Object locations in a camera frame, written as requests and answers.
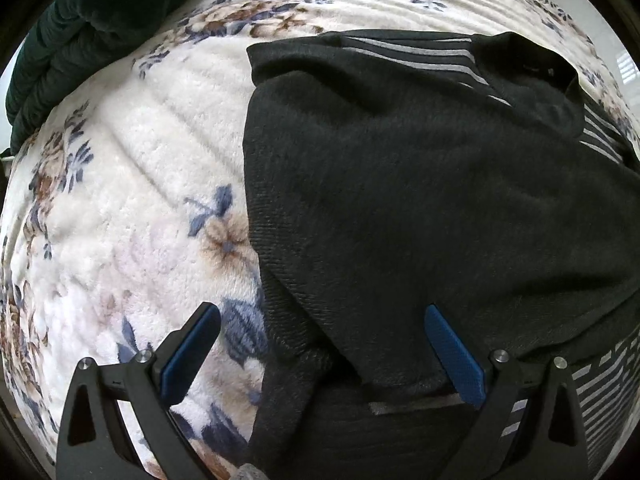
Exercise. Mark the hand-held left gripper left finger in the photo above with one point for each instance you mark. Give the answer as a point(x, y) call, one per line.
point(190, 352)

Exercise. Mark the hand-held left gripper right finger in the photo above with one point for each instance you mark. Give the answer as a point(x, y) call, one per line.
point(456, 355)

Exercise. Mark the black sweater with grey stripes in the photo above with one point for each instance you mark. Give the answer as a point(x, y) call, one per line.
point(400, 185)

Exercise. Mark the floral plush blanket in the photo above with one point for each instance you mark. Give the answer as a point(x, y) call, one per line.
point(130, 185)

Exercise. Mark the folded teal quilt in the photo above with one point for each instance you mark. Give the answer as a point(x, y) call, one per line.
point(75, 25)

